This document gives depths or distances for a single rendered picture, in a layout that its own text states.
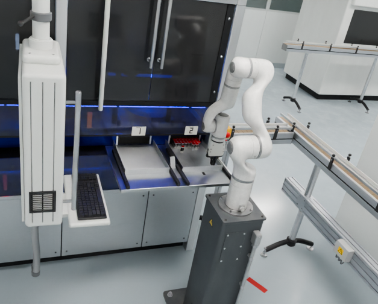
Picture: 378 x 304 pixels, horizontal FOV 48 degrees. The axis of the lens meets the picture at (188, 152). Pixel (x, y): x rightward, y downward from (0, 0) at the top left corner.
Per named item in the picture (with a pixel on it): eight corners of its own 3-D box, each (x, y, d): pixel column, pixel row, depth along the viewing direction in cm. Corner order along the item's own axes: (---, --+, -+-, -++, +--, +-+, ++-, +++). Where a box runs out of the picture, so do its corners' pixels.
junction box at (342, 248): (332, 250, 275) (336, 239, 271) (338, 248, 277) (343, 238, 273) (343, 262, 266) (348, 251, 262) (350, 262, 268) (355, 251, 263)
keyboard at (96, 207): (71, 176, 238) (71, 172, 237) (96, 175, 243) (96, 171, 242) (78, 221, 206) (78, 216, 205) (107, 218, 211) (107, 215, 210)
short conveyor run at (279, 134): (208, 147, 289) (213, 126, 282) (200, 136, 302) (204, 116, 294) (292, 145, 315) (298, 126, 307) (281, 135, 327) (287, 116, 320)
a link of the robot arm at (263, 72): (236, 158, 217) (263, 157, 223) (248, 160, 206) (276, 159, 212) (237, 58, 212) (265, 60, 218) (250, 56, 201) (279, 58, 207)
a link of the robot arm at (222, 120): (213, 138, 241) (228, 138, 244) (218, 117, 234) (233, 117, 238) (208, 131, 247) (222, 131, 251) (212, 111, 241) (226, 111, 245)
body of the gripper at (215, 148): (223, 135, 252) (219, 151, 257) (207, 135, 248) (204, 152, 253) (228, 140, 246) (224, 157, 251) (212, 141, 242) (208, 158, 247)
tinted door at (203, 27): (148, 100, 248) (161, -4, 220) (214, 101, 264) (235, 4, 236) (148, 101, 247) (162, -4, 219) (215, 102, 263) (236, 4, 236)
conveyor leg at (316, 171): (281, 241, 336) (310, 158, 300) (291, 240, 340) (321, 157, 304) (287, 249, 329) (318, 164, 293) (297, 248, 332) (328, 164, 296)
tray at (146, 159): (113, 145, 262) (113, 140, 260) (152, 144, 271) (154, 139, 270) (124, 175, 235) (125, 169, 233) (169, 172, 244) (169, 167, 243)
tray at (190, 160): (164, 144, 274) (165, 139, 273) (201, 143, 284) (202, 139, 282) (181, 172, 247) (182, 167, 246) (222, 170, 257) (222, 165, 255)
